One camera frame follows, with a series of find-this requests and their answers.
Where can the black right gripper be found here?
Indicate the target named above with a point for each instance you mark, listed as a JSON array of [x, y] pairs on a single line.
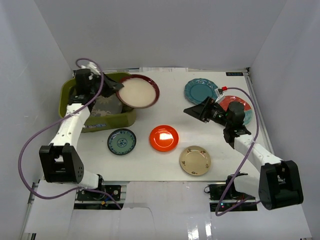
[[202, 111]]

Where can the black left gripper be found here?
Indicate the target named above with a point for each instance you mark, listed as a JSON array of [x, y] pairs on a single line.
[[103, 83]]

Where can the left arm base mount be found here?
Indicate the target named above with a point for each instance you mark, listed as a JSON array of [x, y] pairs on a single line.
[[87, 200]]

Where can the cream floral plate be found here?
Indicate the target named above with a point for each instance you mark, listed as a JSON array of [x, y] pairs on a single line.
[[195, 160]]

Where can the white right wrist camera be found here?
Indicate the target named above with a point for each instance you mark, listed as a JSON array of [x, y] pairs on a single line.
[[220, 92]]

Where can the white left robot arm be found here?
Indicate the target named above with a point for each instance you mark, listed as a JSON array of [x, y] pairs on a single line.
[[60, 160]]

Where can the dark red rimmed cream plate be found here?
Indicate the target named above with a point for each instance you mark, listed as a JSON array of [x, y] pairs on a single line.
[[138, 91]]

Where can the grey deer plate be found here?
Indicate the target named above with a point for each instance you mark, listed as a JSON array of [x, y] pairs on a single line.
[[105, 106]]

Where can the orange glossy plate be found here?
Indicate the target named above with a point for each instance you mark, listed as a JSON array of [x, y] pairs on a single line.
[[164, 138]]

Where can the red and teal floral plate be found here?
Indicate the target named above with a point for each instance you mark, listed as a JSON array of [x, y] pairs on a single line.
[[247, 108]]

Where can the olive green plastic bin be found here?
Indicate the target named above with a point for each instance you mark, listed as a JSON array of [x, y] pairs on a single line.
[[97, 123]]

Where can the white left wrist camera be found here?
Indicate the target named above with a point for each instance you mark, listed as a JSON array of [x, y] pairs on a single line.
[[93, 68]]

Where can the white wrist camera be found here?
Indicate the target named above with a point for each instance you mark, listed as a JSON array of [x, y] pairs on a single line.
[[220, 92], [93, 68]]

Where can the teal scalloped plate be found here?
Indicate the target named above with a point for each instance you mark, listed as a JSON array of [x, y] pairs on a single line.
[[198, 89]]

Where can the white paper sheets at back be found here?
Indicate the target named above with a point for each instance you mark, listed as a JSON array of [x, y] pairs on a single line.
[[163, 69]]

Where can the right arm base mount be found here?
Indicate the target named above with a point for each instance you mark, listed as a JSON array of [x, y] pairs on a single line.
[[215, 192]]

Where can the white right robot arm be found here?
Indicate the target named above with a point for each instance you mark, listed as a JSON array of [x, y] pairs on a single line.
[[278, 184]]

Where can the green blue patterned small plate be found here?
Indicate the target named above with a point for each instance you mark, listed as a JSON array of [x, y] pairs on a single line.
[[121, 141]]

